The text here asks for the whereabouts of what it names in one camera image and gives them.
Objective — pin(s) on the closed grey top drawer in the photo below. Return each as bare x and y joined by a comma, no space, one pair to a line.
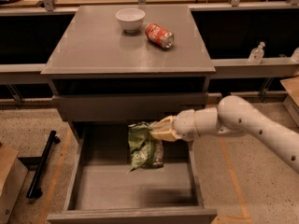
125,107

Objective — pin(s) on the grey drawer cabinet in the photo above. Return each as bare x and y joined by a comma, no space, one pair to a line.
96,57

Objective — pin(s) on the black metal bar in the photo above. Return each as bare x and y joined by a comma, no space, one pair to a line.
34,192

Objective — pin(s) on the grey metal rail shelf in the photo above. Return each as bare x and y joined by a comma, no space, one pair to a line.
225,68

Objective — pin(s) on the open grey middle drawer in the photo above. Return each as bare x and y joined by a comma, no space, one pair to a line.
104,190

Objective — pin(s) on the green jalapeno chip bag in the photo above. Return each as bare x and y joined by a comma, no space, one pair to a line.
146,152

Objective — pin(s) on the clear plastic bottle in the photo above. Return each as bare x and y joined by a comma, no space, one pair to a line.
257,54

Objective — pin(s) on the white ceramic bowl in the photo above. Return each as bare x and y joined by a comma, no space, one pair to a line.
130,19

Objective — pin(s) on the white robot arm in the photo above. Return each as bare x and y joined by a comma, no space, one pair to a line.
232,116

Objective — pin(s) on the brown cardboard box left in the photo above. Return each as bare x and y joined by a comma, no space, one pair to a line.
12,175

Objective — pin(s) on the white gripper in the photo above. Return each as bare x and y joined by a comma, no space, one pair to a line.
185,124

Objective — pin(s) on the red soda can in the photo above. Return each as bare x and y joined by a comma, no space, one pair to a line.
159,36

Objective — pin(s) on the wooden box right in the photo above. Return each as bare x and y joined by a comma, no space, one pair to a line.
291,85

